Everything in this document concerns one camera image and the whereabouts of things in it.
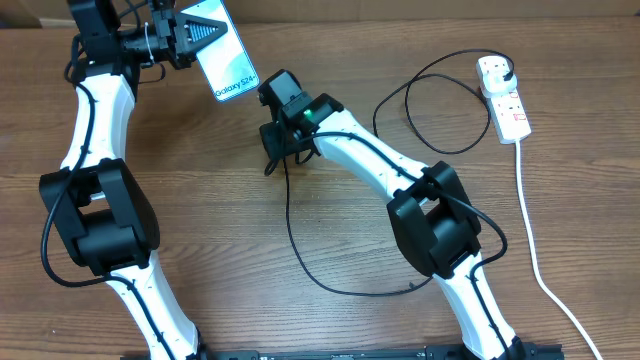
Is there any blue Galaxy smartphone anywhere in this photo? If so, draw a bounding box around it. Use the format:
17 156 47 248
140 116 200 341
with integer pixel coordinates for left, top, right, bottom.
182 0 260 102

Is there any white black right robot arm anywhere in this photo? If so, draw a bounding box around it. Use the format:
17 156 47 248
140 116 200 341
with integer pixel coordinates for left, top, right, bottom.
258 69 524 359

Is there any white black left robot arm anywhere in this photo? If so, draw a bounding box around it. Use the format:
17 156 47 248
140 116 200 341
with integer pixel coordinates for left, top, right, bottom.
39 0 234 359

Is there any white USB charger plug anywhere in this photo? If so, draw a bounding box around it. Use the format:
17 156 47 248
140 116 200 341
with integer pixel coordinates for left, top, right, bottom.
476 55 518 98

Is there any white power strip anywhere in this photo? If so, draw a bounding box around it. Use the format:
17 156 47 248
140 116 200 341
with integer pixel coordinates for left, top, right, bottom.
488 90 532 144

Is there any white power strip cord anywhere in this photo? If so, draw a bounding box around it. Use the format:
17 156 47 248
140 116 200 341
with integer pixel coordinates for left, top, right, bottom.
513 139 605 360

